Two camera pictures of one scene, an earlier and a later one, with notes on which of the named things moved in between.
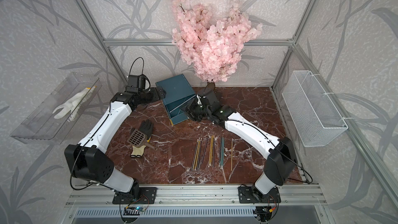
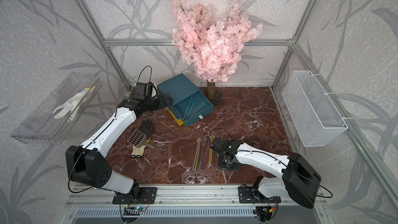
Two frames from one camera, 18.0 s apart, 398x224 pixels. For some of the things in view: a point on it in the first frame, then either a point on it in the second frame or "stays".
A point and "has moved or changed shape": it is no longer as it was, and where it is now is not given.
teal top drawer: x=175 y=114 has moved or changed shape
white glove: x=74 y=105 stays
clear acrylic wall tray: x=53 y=119 stays
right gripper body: x=197 y=111 -> x=223 y=165
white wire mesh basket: x=316 y=119 stays
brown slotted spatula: x=138 y=139 stays
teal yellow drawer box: x=178 y=91 stays
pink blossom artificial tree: x=212 y=48 stays
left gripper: x=156 y=96 -> x=162 y=104
